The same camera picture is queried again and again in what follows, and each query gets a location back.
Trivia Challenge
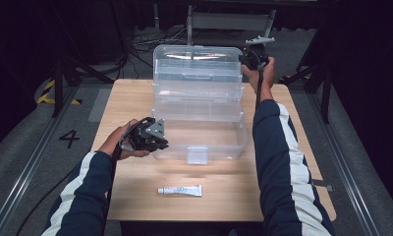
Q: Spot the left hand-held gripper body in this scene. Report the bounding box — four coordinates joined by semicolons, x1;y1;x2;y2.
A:
118;116;167;152

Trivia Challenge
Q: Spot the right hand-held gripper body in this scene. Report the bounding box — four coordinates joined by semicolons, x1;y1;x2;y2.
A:
242;35;276;71

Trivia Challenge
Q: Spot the white ointment tube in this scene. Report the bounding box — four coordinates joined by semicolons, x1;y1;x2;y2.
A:
157;184;203;198

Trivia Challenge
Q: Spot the clear plastic storage box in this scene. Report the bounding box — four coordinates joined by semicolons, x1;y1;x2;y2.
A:
150;43;250;165

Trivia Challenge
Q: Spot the person's right hand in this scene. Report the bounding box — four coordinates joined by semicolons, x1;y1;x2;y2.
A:
241;56;277;103

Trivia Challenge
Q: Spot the person's left hand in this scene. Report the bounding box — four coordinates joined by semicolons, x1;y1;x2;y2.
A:
97;119;151;161

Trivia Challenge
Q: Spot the black metal stand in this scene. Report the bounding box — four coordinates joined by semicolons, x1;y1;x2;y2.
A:
278;19;337;126
51;53;116;119

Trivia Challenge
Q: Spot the yellow black floor tape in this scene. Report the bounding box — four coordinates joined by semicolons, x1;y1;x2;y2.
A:
36;79;84;106

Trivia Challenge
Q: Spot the grey floor tape piece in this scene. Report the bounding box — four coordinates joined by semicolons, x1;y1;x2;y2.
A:
311;178;335;193

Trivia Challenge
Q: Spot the right hand-held gripper cable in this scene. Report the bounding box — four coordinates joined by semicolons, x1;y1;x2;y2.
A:
254;63;266;112

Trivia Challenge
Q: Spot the grey metal table frame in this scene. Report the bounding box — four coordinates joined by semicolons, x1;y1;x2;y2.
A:
184;4;278;50

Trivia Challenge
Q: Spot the bundle of floor cables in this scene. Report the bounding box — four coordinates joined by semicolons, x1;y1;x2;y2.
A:
129;27;190;80

